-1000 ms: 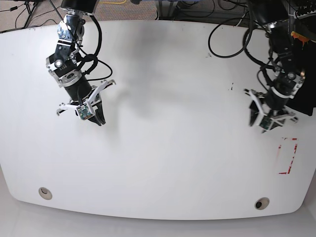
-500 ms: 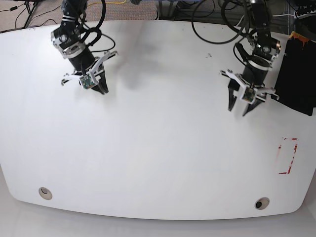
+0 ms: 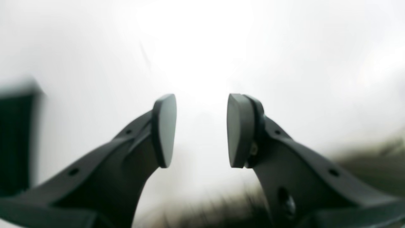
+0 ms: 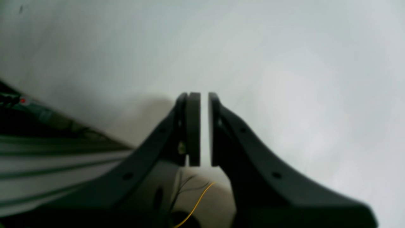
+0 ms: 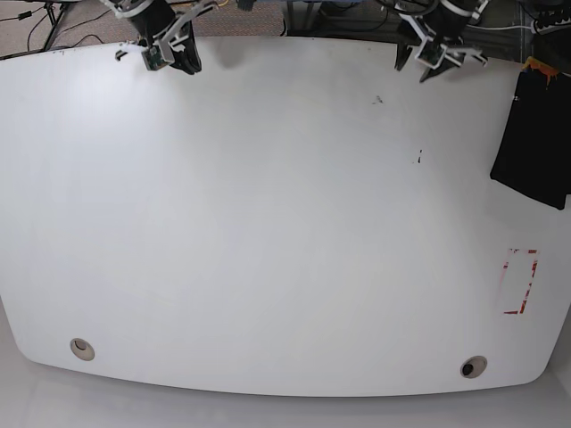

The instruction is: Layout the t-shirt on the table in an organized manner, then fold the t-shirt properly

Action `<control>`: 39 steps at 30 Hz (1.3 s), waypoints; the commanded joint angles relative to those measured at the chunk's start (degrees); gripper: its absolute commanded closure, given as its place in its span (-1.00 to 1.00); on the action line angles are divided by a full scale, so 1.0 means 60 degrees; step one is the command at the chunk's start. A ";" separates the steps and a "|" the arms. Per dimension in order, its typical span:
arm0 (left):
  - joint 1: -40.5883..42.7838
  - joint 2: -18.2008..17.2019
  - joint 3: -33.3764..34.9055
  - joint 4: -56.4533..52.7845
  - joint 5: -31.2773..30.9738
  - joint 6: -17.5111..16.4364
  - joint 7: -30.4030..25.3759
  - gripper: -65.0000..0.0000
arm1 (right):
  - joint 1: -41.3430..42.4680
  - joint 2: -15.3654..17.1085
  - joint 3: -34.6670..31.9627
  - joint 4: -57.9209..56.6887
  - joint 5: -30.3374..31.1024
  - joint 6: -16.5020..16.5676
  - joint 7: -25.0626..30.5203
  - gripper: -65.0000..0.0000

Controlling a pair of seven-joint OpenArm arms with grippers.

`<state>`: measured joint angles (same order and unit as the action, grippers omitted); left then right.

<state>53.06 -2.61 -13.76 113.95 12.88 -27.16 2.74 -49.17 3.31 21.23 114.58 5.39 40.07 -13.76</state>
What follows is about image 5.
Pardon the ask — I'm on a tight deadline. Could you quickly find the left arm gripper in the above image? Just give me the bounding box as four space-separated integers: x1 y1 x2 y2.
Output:
394 1 488 83

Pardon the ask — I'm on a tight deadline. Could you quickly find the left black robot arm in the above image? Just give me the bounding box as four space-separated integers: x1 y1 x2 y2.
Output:
380 0 488 83

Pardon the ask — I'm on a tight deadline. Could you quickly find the left table cable grommet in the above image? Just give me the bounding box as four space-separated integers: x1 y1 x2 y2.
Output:
70 338 95 361

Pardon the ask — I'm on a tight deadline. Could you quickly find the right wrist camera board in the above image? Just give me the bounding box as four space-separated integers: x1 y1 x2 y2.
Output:
142 45 169 71

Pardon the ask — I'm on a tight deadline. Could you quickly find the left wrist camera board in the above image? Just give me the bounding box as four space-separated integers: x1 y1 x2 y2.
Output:
415 40 446 70

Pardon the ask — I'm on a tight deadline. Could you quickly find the white power strip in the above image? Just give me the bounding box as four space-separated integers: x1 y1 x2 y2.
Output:
532 5 570 35

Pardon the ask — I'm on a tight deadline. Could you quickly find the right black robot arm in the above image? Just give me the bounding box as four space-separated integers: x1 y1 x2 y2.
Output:
103 0 219 75

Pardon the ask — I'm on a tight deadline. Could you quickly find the red tape rectangle marking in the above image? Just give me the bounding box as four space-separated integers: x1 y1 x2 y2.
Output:
498 249 539 315

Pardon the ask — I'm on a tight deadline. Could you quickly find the table cable grommet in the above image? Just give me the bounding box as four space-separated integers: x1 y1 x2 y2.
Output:
70 338 95 361
459 356 487 379

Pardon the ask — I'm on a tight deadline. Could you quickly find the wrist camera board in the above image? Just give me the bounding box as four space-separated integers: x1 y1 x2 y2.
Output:
415 40 446 70
142 45 169 71

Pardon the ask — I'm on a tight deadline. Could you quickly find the black t-shirt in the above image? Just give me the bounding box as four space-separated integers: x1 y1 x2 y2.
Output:
490 57 570 210

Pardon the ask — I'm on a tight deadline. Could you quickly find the right table cable grommet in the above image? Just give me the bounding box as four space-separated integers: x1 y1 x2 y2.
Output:
459 356 487 379

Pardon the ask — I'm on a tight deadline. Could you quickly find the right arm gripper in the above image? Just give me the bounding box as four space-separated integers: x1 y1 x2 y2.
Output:
114 0 219 75

